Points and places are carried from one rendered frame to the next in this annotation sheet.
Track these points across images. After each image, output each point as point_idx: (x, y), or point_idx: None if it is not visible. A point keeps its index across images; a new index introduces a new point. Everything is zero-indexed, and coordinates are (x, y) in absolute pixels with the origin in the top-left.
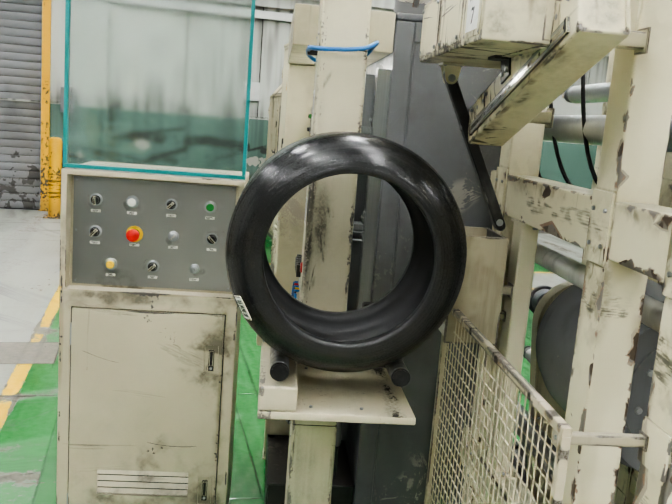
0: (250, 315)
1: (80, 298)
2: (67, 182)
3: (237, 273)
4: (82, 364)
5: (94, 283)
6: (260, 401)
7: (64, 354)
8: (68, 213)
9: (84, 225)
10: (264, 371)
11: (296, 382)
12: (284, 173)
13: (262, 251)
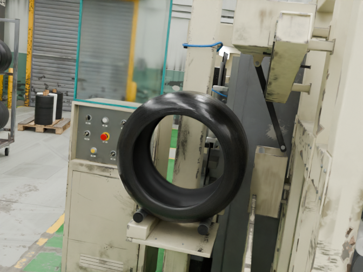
0: (125, 185)
1: (76, 166)
2: (74, 108)
3: (119, 163)
4: (76, 199)
5: (85, 159)
6: (127, 232)
7: (68, 193)
8: (74, 123)
9: (82, 130)
10: None
11: (148, 224)
12: (143, 112)
13: (130, 153)
